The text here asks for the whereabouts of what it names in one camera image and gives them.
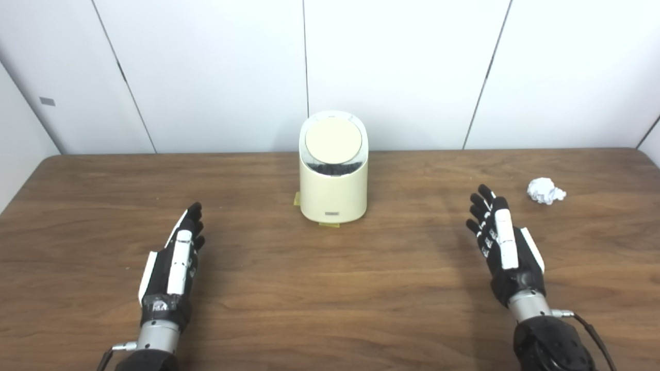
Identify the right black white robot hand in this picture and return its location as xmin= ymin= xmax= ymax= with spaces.
xmin=466 ymin=184 xmax=546 ymax=309

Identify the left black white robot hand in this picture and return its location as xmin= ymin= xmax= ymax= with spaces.
xmin=138 ymin=202 xmax=206 ymax=331

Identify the white paper ball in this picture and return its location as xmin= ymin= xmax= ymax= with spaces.
xmin=527 ymin=178 xmax=567 ymax=205

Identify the cream round bin lid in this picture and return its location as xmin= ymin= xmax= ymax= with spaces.
xmin=305 ymin=116 xmax=362 ymax=164

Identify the cream-colored plastic bin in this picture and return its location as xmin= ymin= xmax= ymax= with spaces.
xmin=299 ymin=110 xmax=369 ymax=224

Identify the black bin liner bag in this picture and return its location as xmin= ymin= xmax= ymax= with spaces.
xmin=303 ymin=155 xmax=366 ymax=177

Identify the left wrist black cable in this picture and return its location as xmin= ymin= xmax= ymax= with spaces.
xmin=97 ymin=342 xmax=139 ymax=371

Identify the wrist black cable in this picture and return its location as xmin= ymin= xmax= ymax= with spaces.
xmin=552 ymin=309 xmax=618 ymax=371
xmin=97 ymin=342 xmax=139 ymax=371

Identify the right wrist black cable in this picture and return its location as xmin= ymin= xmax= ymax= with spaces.
xmin=552 ymin=309 xmax=618 ymax=371

